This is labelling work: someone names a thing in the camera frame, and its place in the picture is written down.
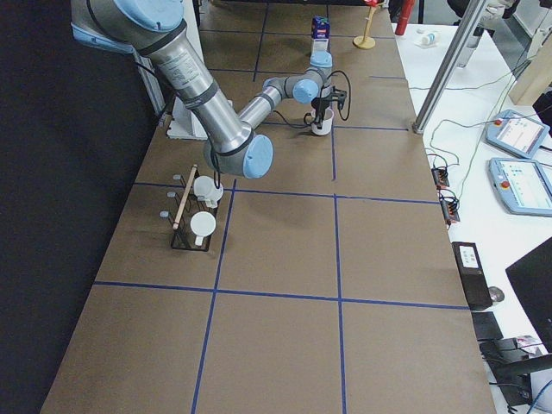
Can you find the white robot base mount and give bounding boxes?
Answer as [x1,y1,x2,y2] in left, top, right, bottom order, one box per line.
[158,95,207,141]

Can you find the orange circuit board upper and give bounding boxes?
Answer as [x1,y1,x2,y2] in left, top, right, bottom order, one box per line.
[431,166,449,189]

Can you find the black wire mug rack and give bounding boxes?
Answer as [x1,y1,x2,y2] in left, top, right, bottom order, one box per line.
[159,165,222,252]

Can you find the orange circuit board lower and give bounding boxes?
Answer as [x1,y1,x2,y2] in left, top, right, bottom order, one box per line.
[439,196,460,226]

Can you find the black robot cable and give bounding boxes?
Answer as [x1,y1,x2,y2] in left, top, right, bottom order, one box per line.
[273,70,351,129]

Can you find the small white bottle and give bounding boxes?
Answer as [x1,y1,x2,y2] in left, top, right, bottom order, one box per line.
[417,31,440,48]

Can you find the black box with label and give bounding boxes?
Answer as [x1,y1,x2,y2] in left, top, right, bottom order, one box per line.
[451,241,492,311]

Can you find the red bottle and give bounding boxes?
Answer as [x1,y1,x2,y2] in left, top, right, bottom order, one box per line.
[394,0,416,36]

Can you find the wooden mug tree stand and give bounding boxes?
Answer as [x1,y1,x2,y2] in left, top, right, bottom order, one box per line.
[353,0,384,50]

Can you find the teach pendant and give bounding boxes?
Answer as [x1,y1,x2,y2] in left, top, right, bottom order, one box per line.
[483,110,549,159]
[488,158,551,217]

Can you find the white smiley face cup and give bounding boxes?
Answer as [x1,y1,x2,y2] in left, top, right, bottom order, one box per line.
[304,108,334,136]

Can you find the white HOME mug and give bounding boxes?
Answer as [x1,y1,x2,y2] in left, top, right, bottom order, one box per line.
[193,175,223,209]

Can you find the lower teach pendant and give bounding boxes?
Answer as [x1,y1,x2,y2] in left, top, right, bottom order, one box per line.
[488,158,551,217]

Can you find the orange circuit board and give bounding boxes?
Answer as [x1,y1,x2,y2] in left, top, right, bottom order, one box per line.
[439,196,460,226]
[431,166,449,189]

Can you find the aluminium frame post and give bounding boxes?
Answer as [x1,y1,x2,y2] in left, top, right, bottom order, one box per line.
[412,0,486,135]

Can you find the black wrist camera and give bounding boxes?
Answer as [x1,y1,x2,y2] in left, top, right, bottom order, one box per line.
[331,87,348,108]

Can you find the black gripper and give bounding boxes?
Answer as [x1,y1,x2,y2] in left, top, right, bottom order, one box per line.
[310,97,329,129]

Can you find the white ribbed mug left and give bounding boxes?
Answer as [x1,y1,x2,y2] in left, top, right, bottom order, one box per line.
[190,211,216,247]

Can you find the black monitor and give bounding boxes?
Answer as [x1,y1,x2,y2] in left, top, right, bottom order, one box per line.
[505,238,551,351]

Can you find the blue milk carton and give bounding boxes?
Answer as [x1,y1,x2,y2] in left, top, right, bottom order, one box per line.
[310,16,330,53]

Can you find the upper teach pendant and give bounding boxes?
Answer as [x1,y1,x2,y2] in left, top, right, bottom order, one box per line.
[483,110,549,159]

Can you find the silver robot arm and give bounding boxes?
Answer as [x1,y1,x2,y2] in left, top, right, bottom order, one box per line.
[71,1,333,179]

